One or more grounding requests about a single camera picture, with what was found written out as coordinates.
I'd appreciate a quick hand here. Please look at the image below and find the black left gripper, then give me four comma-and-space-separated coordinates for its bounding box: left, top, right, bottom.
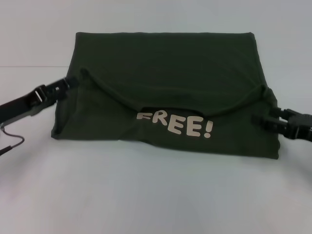
0, 76, 80, 123

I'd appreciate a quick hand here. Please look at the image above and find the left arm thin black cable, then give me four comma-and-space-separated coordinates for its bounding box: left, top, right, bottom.
0, 125, 25, 156

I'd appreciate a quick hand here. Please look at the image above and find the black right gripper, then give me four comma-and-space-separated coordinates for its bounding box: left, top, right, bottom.
252, 106, 312, 142

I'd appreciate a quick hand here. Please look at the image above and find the dark green shirt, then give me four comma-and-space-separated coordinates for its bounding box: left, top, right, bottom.
50, 31, 282, 160

